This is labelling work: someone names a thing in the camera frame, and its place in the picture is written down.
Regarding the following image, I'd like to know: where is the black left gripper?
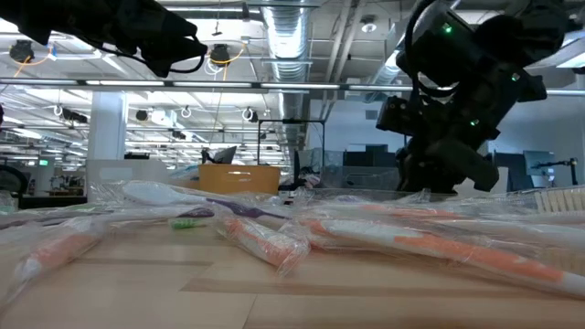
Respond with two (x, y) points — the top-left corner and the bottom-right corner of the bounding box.
(112, 0), (207, 78)

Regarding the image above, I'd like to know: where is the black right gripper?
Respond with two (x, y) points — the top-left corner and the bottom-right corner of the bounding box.
(395, 90), (502, 194)

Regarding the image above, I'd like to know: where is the long horizontal light bar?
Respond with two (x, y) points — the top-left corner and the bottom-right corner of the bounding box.
(0, 77), (585, 97)

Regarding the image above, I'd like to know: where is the orange wrapped toothbrush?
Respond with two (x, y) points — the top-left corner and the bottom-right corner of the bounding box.
(11, 217), (109, 287)
(292, 214), (585, 301)
(212, 214), (312, 278)
(356, 203), (463, 220)

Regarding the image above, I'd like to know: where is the grey plastic bin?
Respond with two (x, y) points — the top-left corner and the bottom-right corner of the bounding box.
(319, 166), (401, 191)

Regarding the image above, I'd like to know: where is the grey desk monitor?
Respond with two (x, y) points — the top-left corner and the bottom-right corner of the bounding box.
(523, 150), (557, 188)

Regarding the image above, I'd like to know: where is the white building pillar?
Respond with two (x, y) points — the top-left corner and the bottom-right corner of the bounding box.
(85, 90), (128, 161)

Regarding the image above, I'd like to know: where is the tilted grey monitor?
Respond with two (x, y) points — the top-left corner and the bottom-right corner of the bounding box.
(210, 145), (239, 165)

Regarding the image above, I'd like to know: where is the orange plastic bin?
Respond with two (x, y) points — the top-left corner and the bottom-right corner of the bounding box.
(198, 164), (282, 196)

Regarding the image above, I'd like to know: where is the round ceiling sensor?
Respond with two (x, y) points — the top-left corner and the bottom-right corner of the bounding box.
(359, 15), (379, 35)

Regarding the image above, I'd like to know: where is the green wrapped toothbrush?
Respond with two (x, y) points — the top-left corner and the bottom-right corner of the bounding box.
(167, 218), (209, 230)

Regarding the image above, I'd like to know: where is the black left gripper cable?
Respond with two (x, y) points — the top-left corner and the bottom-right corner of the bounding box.
(168, 36), (209, 75)

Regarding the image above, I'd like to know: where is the ceiling cable reel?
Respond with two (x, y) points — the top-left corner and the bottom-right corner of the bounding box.
(208, 43), (230, 64)
(8, 39), (36, 64)

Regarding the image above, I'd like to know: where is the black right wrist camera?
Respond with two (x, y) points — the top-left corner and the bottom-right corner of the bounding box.
(375, 94), (415, 137)

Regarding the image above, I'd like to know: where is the silver smooth air duct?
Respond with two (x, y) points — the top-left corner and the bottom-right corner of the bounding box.
(370, 48), (404, 102)

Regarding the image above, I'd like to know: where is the silver ribbed air duct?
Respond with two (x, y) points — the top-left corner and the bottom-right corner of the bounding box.
(261, 0), (316, 152)

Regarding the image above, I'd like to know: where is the black frame stand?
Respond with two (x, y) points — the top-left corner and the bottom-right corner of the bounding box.
(256, 118), (326, 166)

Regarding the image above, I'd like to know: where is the black ring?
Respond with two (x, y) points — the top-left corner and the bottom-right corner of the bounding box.
(0, 164), (33, 196)

